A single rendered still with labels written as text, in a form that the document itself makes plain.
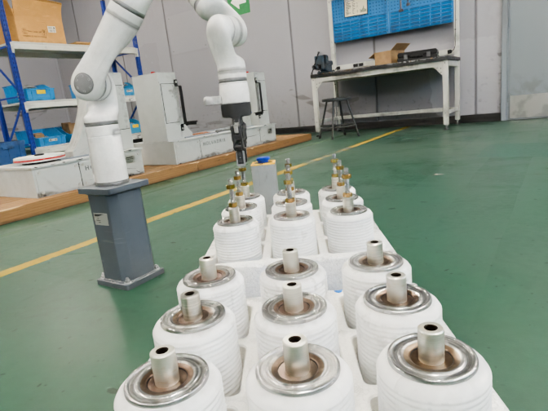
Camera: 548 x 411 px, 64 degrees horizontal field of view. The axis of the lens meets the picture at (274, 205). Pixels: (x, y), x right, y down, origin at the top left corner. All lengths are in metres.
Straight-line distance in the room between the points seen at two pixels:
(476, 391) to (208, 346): 0.26
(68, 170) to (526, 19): 4.78
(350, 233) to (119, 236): 0.71
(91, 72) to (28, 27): 4.89
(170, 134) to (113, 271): 2.36
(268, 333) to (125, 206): 0.90
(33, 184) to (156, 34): 5.76
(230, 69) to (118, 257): 0.63
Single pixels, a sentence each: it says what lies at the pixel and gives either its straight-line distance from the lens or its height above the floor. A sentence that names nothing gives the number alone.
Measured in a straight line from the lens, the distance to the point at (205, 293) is 0.60.
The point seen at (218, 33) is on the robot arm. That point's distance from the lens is 1.09.
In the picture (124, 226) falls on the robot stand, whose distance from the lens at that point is 1.32.
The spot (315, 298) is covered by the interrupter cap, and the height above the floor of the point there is 0.25.
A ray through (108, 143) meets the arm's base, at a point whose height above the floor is 0.42.
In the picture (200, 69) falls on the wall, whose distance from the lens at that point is 7.65.
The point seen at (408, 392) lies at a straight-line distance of 0.40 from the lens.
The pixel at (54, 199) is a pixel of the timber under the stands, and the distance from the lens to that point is 2.87.
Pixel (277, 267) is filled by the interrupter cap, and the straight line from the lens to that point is 0.63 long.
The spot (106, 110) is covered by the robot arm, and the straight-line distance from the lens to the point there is 1.35.
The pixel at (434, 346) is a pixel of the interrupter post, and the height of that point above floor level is 0.27.
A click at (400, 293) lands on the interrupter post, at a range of 0.52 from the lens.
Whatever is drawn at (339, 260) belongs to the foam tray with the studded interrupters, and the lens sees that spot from 0.86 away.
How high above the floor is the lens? 0.48
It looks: 13 degrees down
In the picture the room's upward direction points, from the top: 6 degrees counter-clockwise
